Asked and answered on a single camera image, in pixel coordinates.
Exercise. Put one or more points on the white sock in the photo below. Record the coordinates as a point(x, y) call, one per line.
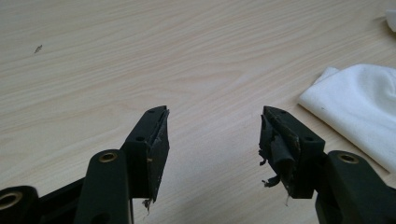
point(358, 105)
point(391, 19)

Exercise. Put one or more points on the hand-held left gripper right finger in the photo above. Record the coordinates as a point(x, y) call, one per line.
point(295, 146)

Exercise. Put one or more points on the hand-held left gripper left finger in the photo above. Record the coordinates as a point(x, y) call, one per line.
point(149, 146)

